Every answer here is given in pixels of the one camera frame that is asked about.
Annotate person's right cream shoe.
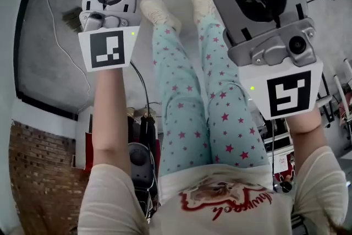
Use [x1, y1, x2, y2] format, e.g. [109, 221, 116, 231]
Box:
[190, 0, 218, 26]

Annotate cream printed t-shirt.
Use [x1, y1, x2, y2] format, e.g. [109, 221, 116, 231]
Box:
[78, 145, 349, 235]

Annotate person's cream shoe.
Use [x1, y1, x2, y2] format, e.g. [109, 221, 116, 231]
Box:
[190, 0, 218, 26]
[139, 0, 183, 33]

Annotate thin black cable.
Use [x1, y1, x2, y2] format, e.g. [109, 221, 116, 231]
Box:
[129, 61, 151, 119]

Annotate person's left forearm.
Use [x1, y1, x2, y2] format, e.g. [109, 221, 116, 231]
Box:
[91, 67, 133, 177]

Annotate person's right forearm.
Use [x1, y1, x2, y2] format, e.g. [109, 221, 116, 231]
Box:
[285, 107, 327, 148]

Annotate light blue star-print trousers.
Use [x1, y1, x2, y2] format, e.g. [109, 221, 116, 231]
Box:
[152, 14, 271, 177]

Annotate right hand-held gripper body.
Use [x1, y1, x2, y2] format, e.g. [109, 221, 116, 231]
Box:
[222, 18, 325, 121]

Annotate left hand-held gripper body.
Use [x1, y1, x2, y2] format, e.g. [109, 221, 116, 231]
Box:
[78, 9, 141, 73]

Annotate person's left cream shoe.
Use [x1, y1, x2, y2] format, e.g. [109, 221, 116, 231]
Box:
[139, 0, 183, 33]

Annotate red board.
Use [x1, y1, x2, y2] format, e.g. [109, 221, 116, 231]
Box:
[84, 131, 95, 172]

